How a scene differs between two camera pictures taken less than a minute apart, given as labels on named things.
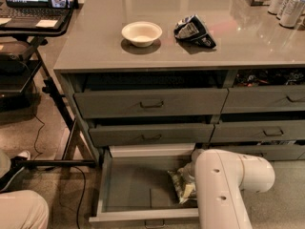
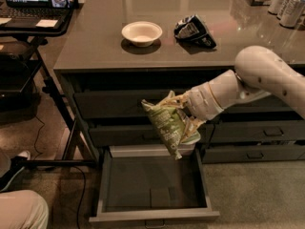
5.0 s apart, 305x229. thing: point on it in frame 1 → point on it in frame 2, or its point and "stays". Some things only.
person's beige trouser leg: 23,209 stays
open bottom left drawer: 133,185 stays
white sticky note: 47,23 stays
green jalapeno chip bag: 178,186 → 170,123
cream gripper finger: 189,189 → 192,127
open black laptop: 27,4 stays
